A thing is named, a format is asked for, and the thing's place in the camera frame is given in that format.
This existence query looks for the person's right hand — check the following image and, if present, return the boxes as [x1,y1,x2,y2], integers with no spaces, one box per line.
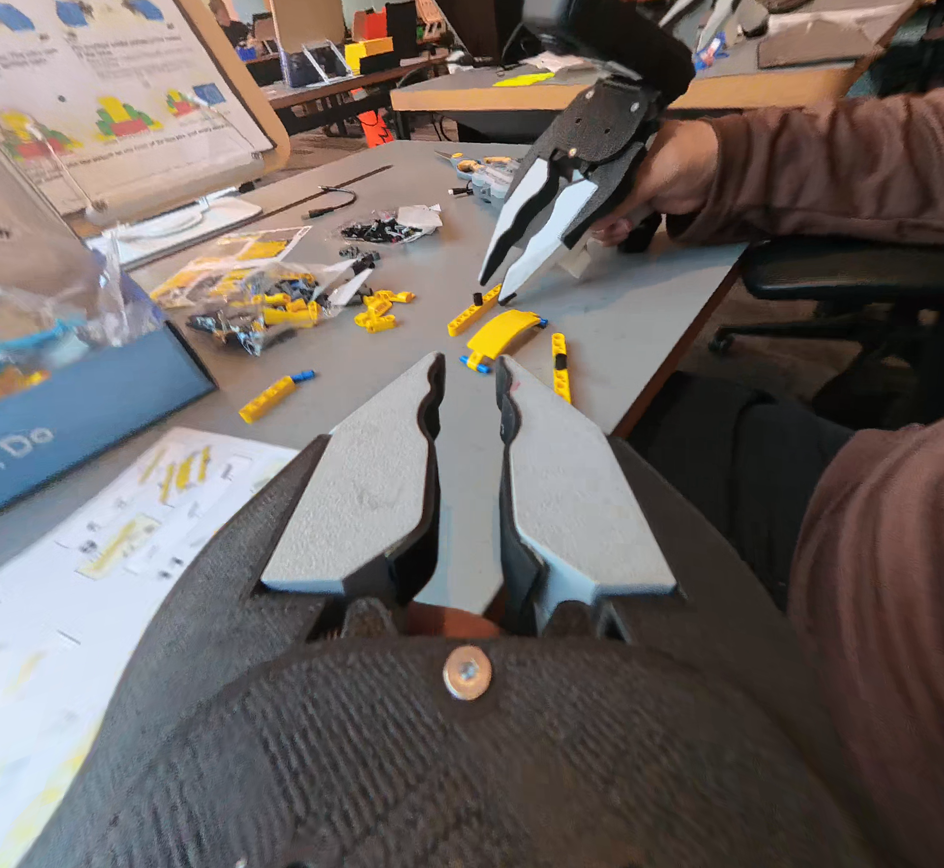
[590,119,721,247]

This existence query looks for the yellow box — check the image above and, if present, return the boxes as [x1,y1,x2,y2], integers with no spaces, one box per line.
[345,36,395,76]

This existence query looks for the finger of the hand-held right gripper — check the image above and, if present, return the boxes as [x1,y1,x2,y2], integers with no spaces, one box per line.
[498,179,600,307]
[478,152,563,288]

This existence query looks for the black monitor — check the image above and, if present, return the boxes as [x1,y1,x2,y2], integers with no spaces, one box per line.
[420,0,528,65]

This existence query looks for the clear bag of yellow parts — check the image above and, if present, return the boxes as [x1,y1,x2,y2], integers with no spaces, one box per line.
[151,259,377,356]

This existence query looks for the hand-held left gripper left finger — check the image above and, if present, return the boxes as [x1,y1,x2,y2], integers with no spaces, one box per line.
[260,352,447,609]

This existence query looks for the clear bag of blue parts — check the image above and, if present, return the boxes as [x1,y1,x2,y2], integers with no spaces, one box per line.
[0,160,167,397]

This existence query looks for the yellow curved panel blue pins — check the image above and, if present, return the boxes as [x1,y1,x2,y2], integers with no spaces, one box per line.
[460,309,550,375]

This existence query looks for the wooden-edged background table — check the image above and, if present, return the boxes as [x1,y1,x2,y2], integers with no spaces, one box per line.
[389,0,930,139]

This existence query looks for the black box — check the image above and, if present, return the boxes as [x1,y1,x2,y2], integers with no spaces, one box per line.
[383,0,419,50]

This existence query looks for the dark grey pad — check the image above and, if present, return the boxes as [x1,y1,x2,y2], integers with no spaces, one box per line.
[756,16,897,70]

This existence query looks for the yellow beam with blue pin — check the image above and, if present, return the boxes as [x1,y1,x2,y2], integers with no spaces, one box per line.
[238,369,317,425]

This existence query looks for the short black cable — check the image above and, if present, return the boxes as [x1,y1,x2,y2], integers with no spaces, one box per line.
[304,185,358,221]

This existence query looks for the clear bag of black parts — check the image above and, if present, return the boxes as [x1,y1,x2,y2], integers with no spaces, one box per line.
[339,203,445,247]

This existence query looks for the black office chair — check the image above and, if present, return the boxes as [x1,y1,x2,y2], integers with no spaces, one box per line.
[708,237,944,434]

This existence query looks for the person's brown sweater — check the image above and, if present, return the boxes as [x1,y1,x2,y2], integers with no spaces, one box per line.
[788,419,944,868]

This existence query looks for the white stand base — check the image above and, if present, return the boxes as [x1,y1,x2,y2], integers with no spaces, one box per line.
[85,195,264,270]

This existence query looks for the dark blue cardboard box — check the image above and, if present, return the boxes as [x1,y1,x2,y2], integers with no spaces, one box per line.
[0,322,220,509]

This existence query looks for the grey desk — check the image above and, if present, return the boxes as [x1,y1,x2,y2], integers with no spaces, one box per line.
[0,139,749,618]

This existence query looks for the person's right forearm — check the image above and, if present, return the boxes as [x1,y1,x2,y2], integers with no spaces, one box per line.
[682,88,944,247]

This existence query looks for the white instruction sheet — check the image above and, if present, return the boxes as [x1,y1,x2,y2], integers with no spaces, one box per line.
[0,427,299,865]

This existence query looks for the instruction display board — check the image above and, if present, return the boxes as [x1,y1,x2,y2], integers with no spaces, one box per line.
[0,0,292,220]

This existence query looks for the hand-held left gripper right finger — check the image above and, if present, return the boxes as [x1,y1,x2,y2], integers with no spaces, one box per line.
[494,354,679,639]

